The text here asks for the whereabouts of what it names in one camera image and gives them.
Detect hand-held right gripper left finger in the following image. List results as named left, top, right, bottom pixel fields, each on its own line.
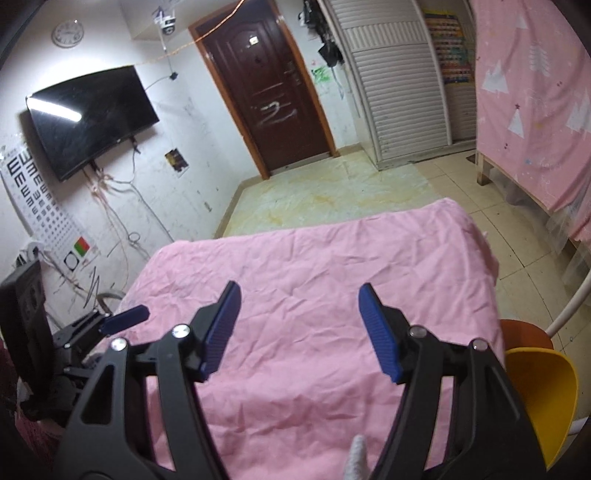
left=54, top=280, right=243, bottom=480

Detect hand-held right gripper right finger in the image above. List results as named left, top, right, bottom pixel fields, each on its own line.
left=359, top=282, right=549, bottom=480

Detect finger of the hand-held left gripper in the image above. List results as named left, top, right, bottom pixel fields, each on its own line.
left=97, top=304, right=150, bottom=336

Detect yellow plastic chair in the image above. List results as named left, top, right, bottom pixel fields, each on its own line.
left=505, top=348, right=580, bottom=472

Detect person's right hand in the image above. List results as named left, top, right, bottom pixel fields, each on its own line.
left=342, top=433, right=376, bottom=480

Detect pink bed sheet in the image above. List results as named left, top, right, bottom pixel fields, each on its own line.
left=113, top=198, right=505, bottom=480

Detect eye chart poster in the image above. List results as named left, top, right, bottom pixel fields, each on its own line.
left=0, top=145, right=94, bottom=274

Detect orange plastic stool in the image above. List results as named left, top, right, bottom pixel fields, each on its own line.
left=500, top=318, right=555, bottom=352

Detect white metal chair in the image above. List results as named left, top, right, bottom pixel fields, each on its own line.
left=544, top=270, right=591, bottom=339

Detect black flat screen television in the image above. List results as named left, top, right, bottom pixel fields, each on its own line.
left=25, top=65, right=161, bottom=183

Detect sheer white bed skirt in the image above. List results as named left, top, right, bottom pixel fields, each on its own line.
left=496, top=173, right=591, bottom=280

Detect white louvered wardrobe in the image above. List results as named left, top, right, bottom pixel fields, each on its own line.
left=321, top=0, right=478, bottom=171

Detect brown wooden door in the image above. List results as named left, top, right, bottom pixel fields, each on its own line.
left=189, top=0, right=338, bottom=181

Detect pink printed bed curtain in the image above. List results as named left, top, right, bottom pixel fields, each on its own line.
left=470, top=0, right=591, bottom=250

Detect black hanging bag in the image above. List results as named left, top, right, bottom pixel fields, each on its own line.
left=318, top=41, right=344, bottom=68

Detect colourful chart poster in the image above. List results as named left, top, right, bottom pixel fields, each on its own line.
left=422, top=9, right=476, bottom=86

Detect dark hanging clothes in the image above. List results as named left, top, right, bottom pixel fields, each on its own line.
left=299, top=0, right=331, bottom=43

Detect white television cables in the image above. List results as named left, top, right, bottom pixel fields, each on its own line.
left=82, top=159, right=177, bottom=261

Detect broken wall socket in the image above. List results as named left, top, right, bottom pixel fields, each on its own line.
left=165, top=148, right=189, bottom=173

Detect orange cord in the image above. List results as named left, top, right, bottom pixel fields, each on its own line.
left=134, top=0, right=245, bottom=66

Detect round wall clock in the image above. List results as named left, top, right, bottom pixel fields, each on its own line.
left=52, top=22, right=85, bottom=48

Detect white security camera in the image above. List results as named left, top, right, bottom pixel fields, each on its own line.
left=154, top=6, right=179, bottom=36

